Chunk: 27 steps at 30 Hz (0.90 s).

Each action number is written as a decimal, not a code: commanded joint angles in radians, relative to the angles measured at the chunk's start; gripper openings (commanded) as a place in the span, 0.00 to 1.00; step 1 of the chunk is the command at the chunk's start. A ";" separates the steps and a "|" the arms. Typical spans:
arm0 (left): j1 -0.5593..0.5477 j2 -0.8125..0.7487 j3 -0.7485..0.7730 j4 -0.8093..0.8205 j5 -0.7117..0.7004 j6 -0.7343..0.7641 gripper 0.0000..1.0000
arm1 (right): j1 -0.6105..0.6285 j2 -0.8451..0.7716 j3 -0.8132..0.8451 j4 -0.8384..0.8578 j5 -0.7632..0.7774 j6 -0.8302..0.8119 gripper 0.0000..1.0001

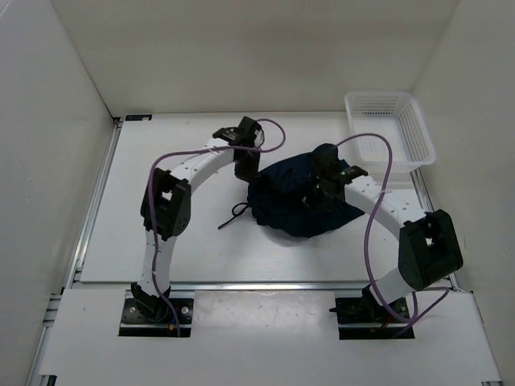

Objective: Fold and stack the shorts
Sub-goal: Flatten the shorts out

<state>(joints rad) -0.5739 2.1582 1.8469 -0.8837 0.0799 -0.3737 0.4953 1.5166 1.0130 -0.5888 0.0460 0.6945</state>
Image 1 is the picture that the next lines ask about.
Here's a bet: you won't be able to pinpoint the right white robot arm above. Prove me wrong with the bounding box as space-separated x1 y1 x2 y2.
311 154 464 322

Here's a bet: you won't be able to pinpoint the navy blue shorts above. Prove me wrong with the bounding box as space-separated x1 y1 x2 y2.
219 142 365 240

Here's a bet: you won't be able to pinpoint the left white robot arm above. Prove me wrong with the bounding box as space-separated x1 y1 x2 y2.
131 117 264 322

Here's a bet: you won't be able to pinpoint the white plastic mesh basket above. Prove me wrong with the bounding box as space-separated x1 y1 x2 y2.
344 91 436 175

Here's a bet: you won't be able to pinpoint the small dark label sticker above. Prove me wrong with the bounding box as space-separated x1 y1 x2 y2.
125 114 153 121

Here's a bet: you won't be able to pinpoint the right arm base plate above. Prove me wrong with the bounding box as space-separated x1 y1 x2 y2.
329 298 415 340

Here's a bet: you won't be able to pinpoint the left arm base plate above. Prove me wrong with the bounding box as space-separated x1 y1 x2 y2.
118 293 194 338

